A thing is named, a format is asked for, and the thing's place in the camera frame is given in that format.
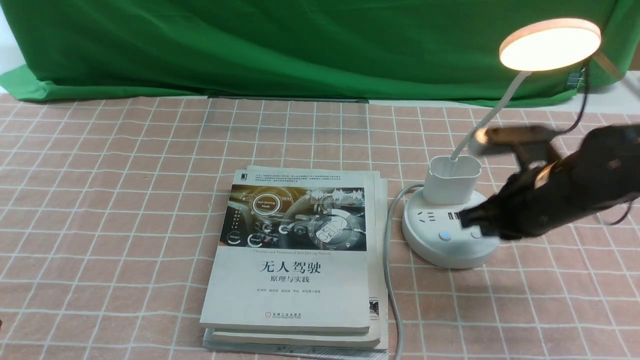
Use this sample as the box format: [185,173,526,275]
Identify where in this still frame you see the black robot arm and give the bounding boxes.
[459,124,640,240]

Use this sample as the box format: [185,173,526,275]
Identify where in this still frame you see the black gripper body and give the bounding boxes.
[493,150,601,240]

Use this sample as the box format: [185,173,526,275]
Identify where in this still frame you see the bottom white book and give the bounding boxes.
[203,178,390,359]

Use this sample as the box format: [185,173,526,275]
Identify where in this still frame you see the white lamp power cable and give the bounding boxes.
[382,183,426,360]

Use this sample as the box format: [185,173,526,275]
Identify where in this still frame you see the pink checkered tablecloth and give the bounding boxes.
[0,95,639,360]

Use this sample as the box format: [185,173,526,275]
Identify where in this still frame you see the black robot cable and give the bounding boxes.
[555,60,640,226]

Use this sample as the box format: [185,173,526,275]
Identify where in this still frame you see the top grey self-driving book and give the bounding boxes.
[200,169,376,334]

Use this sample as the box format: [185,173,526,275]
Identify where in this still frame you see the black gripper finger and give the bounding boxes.
[458,202,499,236]

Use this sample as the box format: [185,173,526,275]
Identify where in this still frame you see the green backdrop cloth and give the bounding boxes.
[1,0,639,107]

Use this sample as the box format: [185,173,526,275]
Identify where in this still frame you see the white round desk lamp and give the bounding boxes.
[402,17,602,269]

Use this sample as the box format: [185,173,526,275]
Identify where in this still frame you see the blue binder clip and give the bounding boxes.
[564,69,588,91]

